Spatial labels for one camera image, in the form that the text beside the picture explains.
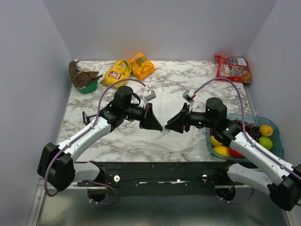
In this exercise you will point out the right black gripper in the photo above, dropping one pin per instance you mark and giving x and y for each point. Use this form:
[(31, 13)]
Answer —
[(182, 119)]

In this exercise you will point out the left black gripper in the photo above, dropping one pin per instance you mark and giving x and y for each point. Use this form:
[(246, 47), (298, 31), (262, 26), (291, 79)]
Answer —
[(150, 121)]

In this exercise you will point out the white cloth garment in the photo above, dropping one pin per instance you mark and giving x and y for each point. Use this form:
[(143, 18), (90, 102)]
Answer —
[(165, 106)]

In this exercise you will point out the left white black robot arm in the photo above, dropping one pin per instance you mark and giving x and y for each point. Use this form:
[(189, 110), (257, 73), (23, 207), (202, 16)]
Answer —
[(58, 164)]

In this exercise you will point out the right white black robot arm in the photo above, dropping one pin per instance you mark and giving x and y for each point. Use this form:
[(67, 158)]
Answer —
[(280, 180)]

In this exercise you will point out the black brooch display box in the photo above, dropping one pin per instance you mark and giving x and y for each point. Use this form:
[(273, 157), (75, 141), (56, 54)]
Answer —
[(87, 118)]

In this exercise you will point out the yellow fruit front left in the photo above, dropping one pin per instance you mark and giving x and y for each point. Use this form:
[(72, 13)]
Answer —
[(214, 142)]

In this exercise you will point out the yellow lemon front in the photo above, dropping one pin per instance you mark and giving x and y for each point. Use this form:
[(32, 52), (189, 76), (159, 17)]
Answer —
[(222, 151)]

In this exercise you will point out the yellow lemon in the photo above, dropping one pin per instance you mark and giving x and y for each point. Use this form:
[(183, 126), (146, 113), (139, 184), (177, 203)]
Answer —
[(266, 130), (222, 151)]

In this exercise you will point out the orange snack bag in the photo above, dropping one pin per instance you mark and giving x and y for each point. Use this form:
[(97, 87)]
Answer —
[(141, 66)]

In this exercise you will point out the yellow chips bag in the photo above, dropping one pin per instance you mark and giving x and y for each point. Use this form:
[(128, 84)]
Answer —
[(122, 69)]

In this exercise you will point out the red apple toy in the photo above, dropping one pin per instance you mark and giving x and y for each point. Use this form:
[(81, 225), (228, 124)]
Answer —
[(234, 153)]

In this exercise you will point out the dark purple grape bunch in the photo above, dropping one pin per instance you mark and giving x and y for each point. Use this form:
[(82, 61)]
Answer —
[(253, 130)]

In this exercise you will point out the red snack bag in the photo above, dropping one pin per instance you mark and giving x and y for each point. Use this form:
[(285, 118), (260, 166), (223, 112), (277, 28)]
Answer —
[(233, 68)]

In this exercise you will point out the green bowl with brown paper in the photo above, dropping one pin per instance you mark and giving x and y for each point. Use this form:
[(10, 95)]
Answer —
[(84, 80)]

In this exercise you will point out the yellow lemon back right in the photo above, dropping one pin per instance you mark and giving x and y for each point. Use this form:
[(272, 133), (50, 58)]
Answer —
[(266, 130)]

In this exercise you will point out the green lime toy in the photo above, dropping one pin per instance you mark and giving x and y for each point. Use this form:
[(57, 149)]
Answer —
[(266, 143)]

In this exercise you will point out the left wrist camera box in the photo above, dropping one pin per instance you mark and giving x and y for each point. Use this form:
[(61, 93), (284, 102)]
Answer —
[(149, 94)]

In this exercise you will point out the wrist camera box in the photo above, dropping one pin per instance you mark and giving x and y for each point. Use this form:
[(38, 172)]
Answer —
[(149, 94), (189, 96)]

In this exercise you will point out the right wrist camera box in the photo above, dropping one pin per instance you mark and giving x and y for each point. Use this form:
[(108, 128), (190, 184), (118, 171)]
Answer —
[(189, 96)]

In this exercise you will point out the aluminium frame profile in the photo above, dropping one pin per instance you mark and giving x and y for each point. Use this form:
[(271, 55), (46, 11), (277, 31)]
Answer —
[(72, 208)]

